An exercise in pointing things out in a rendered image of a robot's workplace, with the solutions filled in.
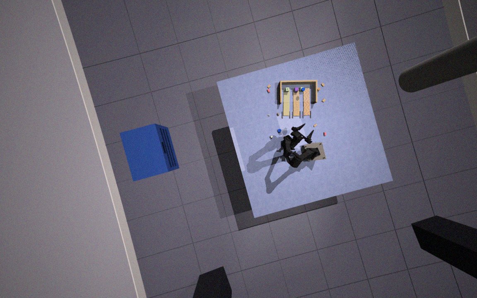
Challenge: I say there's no pale yellow strip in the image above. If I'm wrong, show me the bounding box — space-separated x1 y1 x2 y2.
283 103 289 116

